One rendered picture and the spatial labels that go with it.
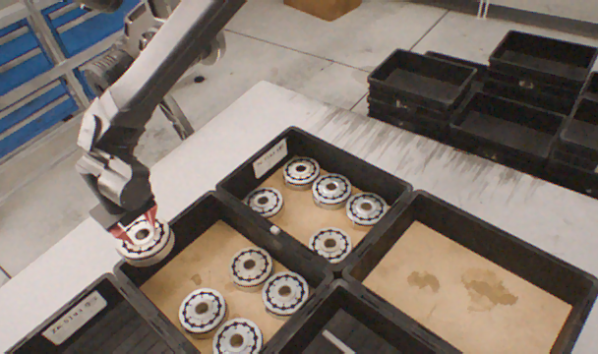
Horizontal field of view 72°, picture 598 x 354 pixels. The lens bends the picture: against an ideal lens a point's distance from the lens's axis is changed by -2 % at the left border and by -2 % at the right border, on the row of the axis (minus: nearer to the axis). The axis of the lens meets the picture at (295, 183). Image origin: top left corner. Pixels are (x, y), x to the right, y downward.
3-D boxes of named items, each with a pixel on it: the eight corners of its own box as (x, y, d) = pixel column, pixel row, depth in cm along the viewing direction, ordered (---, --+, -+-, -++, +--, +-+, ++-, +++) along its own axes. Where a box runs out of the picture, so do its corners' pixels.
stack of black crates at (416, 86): (364, 150, 221) (365, 78, 188) (391, 119, 236) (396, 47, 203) (435, 180, 202) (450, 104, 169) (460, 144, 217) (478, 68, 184)
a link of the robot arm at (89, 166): (94, 140, 69) (65, 160, 66) (119, 153, 65) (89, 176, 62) (113, 168, 74) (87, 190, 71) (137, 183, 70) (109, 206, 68)
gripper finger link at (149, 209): (171, 227, 82) (153, 196, 75) (142, 252, 79) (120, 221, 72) (151, 210, 85) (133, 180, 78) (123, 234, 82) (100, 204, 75)
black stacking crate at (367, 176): (223, 216, 114) (212, 188, 105) (296, 154, 127) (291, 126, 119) (338, 301, 93) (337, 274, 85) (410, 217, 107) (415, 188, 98)
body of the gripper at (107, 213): (157, 199, 76) (142, 171, 71) (110, 236, 72) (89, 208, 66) (138, 184, 79) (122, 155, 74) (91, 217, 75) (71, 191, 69)
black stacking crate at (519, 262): (340, 302, 93) (338, 276, 85) (412, 218, 106) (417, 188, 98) (518, 432, 73) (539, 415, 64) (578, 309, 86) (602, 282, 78)
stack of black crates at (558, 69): (468, 133, 222) (487, 57, 189) (489, 102, 237) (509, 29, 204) (548, 159, 203) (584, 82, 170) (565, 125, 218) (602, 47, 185)
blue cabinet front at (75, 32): (89, 100, 250) (39, 10, 209) (178, 44, 286) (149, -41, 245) (92, 101, 249) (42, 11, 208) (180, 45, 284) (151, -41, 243)
